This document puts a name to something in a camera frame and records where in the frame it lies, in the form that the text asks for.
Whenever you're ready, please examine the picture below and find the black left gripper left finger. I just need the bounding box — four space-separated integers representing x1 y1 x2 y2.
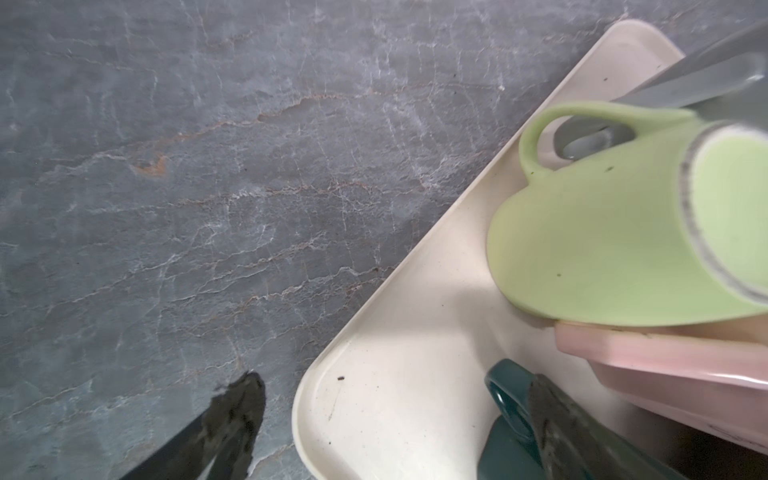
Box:
124 371 266 479

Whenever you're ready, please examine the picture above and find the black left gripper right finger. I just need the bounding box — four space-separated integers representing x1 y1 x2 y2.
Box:
527 374 684 480

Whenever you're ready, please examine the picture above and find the dark teal mug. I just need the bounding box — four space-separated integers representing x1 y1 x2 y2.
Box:
477 359 546 480

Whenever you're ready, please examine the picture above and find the pink mug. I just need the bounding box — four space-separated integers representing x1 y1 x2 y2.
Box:
554 315 767 453

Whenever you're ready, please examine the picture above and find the light green mug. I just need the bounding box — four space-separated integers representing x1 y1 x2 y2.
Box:
486 101 767 327

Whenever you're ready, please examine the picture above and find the grey mug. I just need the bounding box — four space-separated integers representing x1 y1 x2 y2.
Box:
553 20 767 161

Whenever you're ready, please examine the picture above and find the beige plastic tray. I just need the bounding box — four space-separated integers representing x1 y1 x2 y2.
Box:
291 19 768 480

